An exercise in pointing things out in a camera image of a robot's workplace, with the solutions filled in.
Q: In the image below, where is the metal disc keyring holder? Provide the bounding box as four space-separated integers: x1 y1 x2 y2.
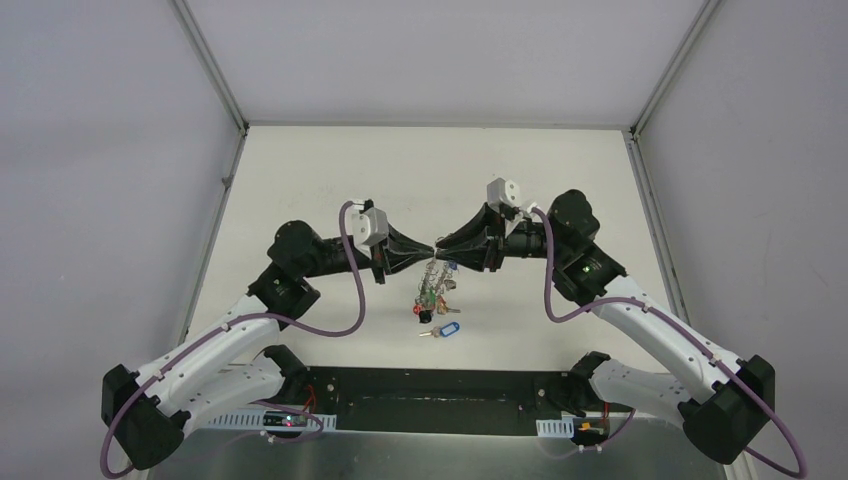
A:
413 259 459 324

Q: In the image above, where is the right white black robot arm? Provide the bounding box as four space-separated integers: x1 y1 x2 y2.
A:
436 189 776 465

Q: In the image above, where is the key with blue tag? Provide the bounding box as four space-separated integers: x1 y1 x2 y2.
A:
419 322 460 338

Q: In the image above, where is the key with red tag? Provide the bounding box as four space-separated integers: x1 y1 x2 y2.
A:
413 304 461 318

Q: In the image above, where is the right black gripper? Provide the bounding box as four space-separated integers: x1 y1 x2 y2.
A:
435 203 567 273

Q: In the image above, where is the purple cable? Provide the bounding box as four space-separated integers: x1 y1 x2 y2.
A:
99 200 368 480
529 206 810 480

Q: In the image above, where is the right white cable duct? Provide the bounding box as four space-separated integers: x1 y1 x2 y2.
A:
535 418 575 439

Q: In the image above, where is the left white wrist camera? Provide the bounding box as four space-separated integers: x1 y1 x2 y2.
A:
346 200 389 257

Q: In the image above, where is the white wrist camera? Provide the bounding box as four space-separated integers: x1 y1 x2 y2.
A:
486 177 523 210
346 200 389 257

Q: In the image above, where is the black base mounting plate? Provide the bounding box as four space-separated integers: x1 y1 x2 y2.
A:
268 366 606 436

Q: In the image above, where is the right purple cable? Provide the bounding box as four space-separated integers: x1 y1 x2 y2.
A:
529 206 810 480

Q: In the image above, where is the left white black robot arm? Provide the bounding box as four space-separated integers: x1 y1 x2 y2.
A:
99 208 434 479

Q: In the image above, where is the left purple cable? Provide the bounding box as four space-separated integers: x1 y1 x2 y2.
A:
99 200 368 480

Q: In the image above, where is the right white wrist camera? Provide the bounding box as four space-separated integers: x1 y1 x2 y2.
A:
486 177 523 210

